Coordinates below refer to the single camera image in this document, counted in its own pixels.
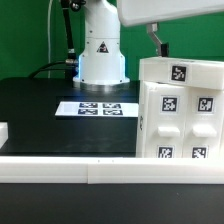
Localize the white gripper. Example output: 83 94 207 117
117 0 224 57

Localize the white cabinet top block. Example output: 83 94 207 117
139 57 224 90

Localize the white cabinet door panel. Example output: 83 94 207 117
144 83 188 158

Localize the white cabinet body box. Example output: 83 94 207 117
135 79 224 159

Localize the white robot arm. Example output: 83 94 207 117
59 0 224 89

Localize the white marker base sheet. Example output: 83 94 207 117
55 101 138 117

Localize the white U-shaped border fence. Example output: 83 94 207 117
0 121 224 185

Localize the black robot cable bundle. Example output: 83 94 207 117
27 0 86 80

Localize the white thin cable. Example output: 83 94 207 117
47 0 55 79

